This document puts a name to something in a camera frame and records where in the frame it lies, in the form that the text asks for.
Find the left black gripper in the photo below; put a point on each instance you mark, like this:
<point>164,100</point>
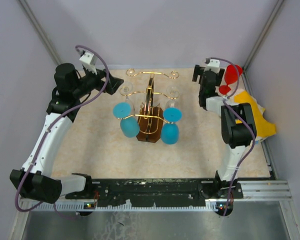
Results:
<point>100,74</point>

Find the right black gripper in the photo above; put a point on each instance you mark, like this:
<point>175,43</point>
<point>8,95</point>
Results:
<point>198,71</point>

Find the clear wine glass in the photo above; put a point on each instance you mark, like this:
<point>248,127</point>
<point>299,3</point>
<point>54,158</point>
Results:
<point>125,89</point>
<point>173,93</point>

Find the red plastic wine glass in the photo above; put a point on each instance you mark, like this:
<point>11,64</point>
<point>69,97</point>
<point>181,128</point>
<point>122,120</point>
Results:
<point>230,77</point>

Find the blue wine glass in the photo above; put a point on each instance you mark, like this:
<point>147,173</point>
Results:
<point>170,130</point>
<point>128,124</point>

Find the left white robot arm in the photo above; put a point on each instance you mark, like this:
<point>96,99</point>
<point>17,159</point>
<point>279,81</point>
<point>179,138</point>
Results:
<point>33,181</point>

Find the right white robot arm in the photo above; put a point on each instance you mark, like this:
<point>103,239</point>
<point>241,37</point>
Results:
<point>238,129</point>

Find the patterned yellow cloth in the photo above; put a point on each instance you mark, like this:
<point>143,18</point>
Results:
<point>264,128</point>

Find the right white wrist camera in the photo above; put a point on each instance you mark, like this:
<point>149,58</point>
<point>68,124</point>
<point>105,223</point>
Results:
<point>212,65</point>

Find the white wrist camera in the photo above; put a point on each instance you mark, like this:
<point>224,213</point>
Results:
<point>212,65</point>
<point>88,61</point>

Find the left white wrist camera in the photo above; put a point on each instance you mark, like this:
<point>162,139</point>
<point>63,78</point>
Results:
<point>88,61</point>

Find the gold wire glass rack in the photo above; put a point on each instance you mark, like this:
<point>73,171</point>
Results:
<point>150,115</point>

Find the left aluminium corner post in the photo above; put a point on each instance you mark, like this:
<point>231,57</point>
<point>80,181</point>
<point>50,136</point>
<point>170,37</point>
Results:
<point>43,36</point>

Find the aluminium corner post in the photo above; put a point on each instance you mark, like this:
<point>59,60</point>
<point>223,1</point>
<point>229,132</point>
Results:
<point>43,36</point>
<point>279,4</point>

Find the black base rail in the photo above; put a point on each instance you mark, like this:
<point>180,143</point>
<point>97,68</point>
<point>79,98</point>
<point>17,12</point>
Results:
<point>164,195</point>

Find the right aluminium corner post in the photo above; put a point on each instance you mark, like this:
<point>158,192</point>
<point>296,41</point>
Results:
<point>279,4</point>

